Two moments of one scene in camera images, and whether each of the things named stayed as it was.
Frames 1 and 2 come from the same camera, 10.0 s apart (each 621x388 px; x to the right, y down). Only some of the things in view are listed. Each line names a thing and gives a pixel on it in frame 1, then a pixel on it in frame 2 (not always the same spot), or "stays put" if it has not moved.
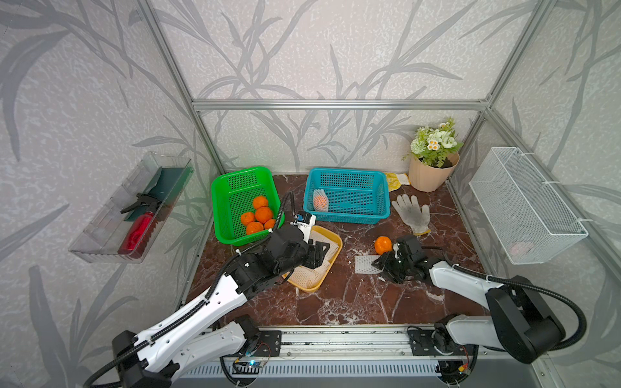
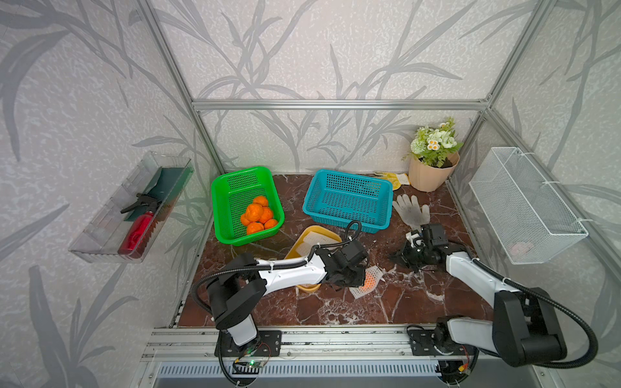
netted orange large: (320, 200) to (373, 276)
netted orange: (383, 244) to (254, 212)
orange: (269, 224) stays put
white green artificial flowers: (435, 145) stays put
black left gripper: (314, 256) to (361, 272)
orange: (247, 217) stays put
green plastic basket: (233, 196) stays put
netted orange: (259, 201) stays put
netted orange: (253, 227) stays put
